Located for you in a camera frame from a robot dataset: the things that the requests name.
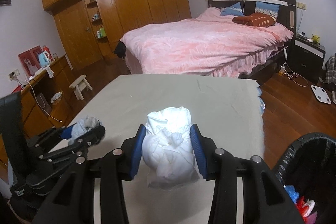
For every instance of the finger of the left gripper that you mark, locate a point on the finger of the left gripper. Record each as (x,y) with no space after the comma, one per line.
(77,145)
(51,137)

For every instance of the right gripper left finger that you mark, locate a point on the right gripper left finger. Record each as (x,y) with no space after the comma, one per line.
(72,198)

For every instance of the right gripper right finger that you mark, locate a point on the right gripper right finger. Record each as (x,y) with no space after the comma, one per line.
(264,198)

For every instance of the red plastic bag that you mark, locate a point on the red plastic bag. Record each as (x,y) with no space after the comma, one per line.
(302,208)

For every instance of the white plastic bag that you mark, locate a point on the white plastic bag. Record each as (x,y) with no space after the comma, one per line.
(167,149)

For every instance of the blue plastic bag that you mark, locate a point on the blue plastic bag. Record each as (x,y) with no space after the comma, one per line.
(294,195)

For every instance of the pink foam net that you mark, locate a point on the pink foam net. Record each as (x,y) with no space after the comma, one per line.
(311,219)

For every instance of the black trash bin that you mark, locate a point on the black trash bin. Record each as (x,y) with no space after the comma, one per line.
(308,164)

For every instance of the wooden side desk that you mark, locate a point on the wooden side desk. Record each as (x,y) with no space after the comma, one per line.
(46,101)

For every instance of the white wooden stool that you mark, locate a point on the white wooden stool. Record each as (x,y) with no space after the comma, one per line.
(79,85)

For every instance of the light blue kettle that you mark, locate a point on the light blue kettle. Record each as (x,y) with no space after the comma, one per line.
(44,59)

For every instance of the red picture box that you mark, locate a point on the red picture box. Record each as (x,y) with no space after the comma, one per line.
(29,60)

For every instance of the black garment on bed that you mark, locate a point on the black garment on bed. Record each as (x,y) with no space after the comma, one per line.
(120,50)

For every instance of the white bathroom scale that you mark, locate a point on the white bathroom scale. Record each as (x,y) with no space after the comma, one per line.
(320,94)

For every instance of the wooden wardrobe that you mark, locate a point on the wooden wardrobe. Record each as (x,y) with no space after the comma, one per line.
(90,29)

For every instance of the dark nightstand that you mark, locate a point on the dark nightstand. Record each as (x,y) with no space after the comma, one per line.
(306,59)

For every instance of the plaid bag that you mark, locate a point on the plaid bag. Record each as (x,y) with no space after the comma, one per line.
(330,77)

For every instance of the pink bed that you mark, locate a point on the pink bed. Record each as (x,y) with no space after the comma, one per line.
(209,45)

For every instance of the yellow toy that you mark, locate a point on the yellow toy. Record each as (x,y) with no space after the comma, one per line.
(315,39)

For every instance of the brown dotted pillow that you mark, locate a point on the brown dotted pillow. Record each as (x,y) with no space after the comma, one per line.
(255,20)

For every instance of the dark headboard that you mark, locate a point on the dark headboard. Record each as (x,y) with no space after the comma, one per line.
(287,14)

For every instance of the blue pillow right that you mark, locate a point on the blue pillow right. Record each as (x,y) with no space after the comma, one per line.
(267,8)

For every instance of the blue pillow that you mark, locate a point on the blue pillow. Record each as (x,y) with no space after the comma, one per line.
(235,10)
(267,8)

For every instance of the blue pillow left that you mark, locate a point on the blue pillow left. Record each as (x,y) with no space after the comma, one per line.
(235,10)

